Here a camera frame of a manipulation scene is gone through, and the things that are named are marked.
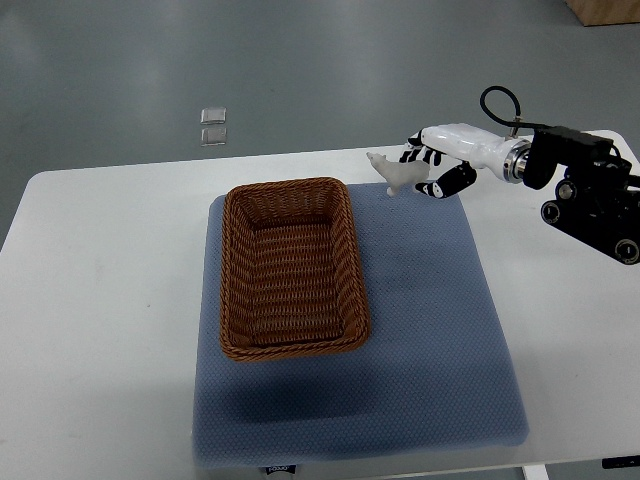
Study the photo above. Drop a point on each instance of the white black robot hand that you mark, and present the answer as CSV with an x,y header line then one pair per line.
x,y
474,148

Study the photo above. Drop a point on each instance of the white bear figurine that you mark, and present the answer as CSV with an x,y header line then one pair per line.
x,y
398,174

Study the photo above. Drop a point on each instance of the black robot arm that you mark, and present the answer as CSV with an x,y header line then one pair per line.
x,y
596,201

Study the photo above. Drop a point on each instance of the brown wicker basket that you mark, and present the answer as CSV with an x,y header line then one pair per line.
x,y
291,280

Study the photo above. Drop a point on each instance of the brown cardboard box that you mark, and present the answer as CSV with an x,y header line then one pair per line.
x,y
605,12

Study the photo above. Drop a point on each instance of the blue foam mat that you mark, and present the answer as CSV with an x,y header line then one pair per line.
x,y
434,374

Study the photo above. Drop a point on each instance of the upper metal floor plate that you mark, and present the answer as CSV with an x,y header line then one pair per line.
x,y
213,115

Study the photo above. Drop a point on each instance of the black table control panel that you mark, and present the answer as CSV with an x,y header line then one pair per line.
x,y
621,462

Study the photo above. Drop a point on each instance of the dark label tag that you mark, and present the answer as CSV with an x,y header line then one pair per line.
x,y
289,469

